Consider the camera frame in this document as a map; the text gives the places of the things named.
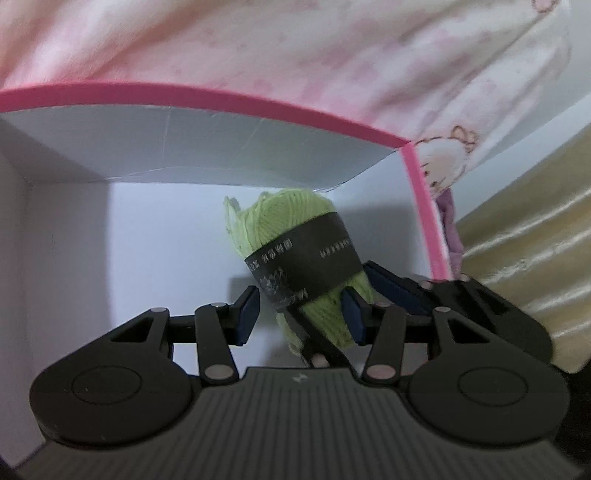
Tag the pink cartoon blanket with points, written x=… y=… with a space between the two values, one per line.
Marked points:
x=453 y=77

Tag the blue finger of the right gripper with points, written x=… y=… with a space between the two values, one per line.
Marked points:
x=404 y=292

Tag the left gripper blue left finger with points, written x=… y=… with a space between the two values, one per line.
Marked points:
x=219 y=326

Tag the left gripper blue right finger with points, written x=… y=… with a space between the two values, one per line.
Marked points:
x=383 y=327

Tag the pink cardboard box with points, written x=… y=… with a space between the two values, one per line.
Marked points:
x=112 y=202

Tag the green yarn ball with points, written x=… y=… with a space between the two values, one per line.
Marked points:
x=301 y=255

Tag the bear print bed cover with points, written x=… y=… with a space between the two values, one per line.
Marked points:
x=446 y=207

